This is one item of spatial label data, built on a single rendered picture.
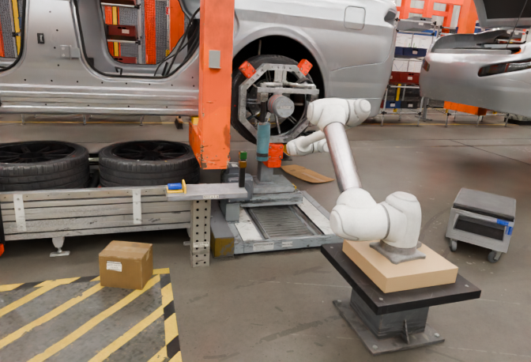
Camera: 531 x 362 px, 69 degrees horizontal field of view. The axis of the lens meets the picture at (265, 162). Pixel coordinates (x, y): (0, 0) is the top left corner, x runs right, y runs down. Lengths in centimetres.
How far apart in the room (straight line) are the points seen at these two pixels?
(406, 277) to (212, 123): 126
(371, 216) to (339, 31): 167
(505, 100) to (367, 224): 304
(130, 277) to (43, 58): 142
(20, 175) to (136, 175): 61
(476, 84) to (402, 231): 300
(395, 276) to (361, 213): 28
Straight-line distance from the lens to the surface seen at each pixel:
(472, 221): 321
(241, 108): 265
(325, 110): 195
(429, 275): 179
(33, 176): 254
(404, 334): 196
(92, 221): 246
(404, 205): 173
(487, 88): 451
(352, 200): 168
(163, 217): 244
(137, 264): 209
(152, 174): 246
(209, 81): 218
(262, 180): 299
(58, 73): 275
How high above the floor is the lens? 119
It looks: 16 degrees down
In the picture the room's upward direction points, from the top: 4 degrees clockwise
